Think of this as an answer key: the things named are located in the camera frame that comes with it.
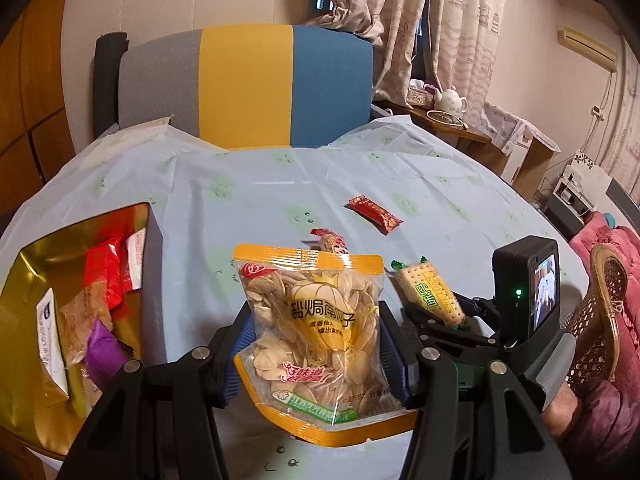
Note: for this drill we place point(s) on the clear orange pumpkin seed packet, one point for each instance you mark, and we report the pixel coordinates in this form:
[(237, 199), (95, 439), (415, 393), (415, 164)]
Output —
[(310, 310)]

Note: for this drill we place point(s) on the white and red packet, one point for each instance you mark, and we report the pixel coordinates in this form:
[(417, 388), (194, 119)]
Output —
[(135, 262)]

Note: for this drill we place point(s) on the white packet with blue mark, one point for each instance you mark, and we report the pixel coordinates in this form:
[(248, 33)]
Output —
[(50, 340)]

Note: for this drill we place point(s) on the small red shiny packet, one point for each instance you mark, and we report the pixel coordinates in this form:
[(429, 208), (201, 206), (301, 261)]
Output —
[(375, 213)]

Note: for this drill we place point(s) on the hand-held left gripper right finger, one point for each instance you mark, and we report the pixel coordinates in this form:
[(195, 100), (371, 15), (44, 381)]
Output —
[(397, 367)]

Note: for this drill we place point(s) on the tissue box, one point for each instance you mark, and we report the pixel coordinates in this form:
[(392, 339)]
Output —
[(421, 92)]

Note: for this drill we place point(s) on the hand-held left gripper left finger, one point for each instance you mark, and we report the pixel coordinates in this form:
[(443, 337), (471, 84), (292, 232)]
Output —
[(235, 360)]

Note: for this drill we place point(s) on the purple snack packet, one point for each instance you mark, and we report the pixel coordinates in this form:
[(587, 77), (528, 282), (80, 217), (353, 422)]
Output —
[(102, 355)]

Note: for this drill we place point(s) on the long red and yellow packet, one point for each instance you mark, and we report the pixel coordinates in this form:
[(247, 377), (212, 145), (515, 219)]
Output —
[(330, 241)]

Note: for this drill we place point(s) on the low wooden cabinet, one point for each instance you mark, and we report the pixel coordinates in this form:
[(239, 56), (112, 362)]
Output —
[(530, 155)]

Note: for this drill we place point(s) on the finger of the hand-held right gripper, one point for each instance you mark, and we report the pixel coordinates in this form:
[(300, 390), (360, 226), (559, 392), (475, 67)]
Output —
[(475, 304), (425, 322)]

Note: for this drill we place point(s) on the black padded chair back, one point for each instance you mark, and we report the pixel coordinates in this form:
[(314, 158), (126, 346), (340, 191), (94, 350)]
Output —
[(107, 85)]

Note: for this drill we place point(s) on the grey yellow blue striped chair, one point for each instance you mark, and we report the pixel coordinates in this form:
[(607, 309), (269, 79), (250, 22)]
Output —
[(245, 85)]

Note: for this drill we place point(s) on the brown snack packet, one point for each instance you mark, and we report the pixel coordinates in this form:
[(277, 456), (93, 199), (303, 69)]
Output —
[(82, 317)]

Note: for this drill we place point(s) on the wooden side table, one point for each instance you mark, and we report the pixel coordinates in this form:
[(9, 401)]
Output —
[(465, 135)]

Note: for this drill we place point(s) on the yellow green cracker packet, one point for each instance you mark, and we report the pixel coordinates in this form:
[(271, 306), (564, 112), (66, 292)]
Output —
[(430, 292)]

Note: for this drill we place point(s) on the white teapot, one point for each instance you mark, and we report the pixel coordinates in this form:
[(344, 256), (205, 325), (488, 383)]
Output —
[(450, 100)]

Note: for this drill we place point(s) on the white storage unit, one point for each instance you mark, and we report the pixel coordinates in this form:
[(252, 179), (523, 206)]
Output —
[(582, 180)]

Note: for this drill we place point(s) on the wicker chair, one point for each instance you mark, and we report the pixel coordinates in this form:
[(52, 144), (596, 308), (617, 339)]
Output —
[(602, 305)]

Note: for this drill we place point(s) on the red snack packet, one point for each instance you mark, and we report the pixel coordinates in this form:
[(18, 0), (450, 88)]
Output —
[(102, 270)]

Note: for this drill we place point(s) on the dark box with gold lining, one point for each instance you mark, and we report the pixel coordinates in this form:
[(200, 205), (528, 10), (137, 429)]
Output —
[(30, 270)]

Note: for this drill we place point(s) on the wall air conditioner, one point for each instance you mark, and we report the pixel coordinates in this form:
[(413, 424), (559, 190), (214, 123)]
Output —
[(587, 42)]

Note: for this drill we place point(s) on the orange wooden wardrobe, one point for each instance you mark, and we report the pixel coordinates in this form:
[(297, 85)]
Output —
[(30, 85)]

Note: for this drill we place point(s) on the pink blanket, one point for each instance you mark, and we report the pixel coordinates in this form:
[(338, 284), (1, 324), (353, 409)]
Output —
[(612, 240)]

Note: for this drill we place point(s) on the person's right forearm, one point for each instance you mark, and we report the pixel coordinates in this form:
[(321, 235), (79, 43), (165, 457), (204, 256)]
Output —
[(600, 420)]

